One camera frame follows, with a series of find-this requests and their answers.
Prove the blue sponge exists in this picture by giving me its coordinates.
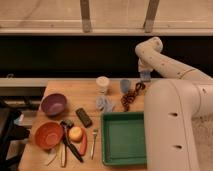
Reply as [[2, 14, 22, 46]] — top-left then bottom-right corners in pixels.
[[140, 72, 151, 82]]

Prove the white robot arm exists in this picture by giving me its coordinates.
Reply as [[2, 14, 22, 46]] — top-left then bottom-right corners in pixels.
[[135, 37, 213, 171]]

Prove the blue metal cup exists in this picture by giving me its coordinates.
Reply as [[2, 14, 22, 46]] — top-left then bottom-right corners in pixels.
[[120, 79, 131, 93]]

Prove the white lidded cup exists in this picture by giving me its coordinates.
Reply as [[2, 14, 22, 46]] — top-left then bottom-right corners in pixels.
[[96, 76, 110, 94]]

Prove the green plastic tray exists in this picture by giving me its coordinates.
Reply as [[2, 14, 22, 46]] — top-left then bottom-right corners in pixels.
[[101, 112, 147, 166]]

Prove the black rectangular block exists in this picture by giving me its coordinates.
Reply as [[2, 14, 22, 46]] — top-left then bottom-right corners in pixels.
[[76, 108, 92, 127]]

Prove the silver fork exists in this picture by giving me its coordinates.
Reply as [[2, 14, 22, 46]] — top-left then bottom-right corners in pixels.
[[90, 129, 99, 160]]

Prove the red yellow apple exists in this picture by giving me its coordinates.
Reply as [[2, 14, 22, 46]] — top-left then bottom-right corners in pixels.
[[69, 126, 83, 142]]

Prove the purple bowl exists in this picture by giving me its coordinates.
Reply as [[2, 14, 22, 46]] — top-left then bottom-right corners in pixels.
[[41, 93, 67, 116]]

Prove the orange carrot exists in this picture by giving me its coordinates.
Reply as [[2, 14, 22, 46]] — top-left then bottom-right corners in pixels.
[[79, 129, 87, 156]]

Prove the orange bowl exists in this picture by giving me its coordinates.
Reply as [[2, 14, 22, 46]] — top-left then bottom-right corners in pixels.
[[34, 122, 63, 150]]

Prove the black equipment at left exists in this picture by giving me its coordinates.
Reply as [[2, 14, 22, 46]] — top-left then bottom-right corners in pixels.
[[0, 99, 30, 171]]

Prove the brown bead chain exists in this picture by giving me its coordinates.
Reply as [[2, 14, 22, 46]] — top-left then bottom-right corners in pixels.
[[120, 82, 147, 112]]

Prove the right vertical metal post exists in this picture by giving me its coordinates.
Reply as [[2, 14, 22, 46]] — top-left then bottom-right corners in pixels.
[[143, 0, 160, 33]]

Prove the vertical metal post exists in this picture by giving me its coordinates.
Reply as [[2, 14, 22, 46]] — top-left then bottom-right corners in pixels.
[[143, 0, 160, 33], [80, 0, 92, 33]]

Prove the left vertical metal post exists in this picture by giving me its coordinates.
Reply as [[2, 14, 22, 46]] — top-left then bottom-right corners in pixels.
[[80, 0, 92, 33]]

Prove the wooden handled knife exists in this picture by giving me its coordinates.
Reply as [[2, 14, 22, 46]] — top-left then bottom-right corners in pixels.
[[60, 142, 66, 167]]

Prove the grey metal rail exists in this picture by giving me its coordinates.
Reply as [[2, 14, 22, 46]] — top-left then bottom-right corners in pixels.
[[0, 77, 161, 97]]

